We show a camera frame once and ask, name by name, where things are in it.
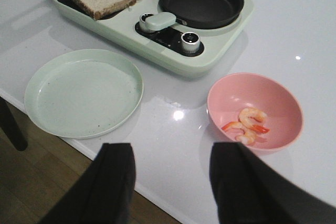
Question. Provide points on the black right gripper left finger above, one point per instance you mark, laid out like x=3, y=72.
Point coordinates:
x=103, y=194

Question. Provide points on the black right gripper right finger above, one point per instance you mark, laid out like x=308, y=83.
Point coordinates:
x=246, y=190

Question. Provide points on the shrimp with red tail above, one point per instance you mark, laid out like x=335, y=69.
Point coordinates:
x=248, y=134

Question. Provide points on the pink bowl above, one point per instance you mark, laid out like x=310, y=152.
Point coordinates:
x=234, y=92

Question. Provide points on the mint green breakfast maker base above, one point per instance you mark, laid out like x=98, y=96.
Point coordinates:
x=162, y=47

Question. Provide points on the mint green plate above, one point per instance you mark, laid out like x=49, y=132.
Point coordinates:
x=84, y=93

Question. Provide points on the right silver control knob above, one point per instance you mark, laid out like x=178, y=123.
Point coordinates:
x=190, y=42

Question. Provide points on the silver control knob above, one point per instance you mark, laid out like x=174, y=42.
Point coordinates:
x=142, y=23
x=190, y=42

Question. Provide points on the left silver control knob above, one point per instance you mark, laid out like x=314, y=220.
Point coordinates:
x=142, y=23

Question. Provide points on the black round frying pan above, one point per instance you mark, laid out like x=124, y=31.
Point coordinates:
x=200, y=14

